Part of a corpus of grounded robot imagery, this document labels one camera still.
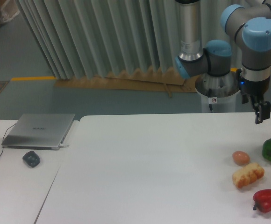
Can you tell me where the red bell pepper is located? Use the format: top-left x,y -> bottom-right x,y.
253,189 -> 271,213

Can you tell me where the black small controller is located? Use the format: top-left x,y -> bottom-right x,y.
22,151 -> 41,168

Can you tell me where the grey-green pleated curtain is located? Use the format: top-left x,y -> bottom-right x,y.
16,0 -> 243,79

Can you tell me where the toy bread loaf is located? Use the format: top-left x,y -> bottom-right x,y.
232,162 -> 265,189

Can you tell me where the brown egg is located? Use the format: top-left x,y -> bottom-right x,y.
232,151 -> 250,166

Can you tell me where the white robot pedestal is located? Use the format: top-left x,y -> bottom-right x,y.
195,71 -> 240,113

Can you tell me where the silver closed laptop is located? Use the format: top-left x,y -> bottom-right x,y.
2,113 -> 75,150

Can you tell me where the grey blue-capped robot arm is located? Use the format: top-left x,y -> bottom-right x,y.
175,0 -> 271,124

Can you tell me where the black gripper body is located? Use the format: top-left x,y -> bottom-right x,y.
236,68 -> 271,107

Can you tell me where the brown cardboard sheet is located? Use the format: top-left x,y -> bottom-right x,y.
54,76 -> 199,97

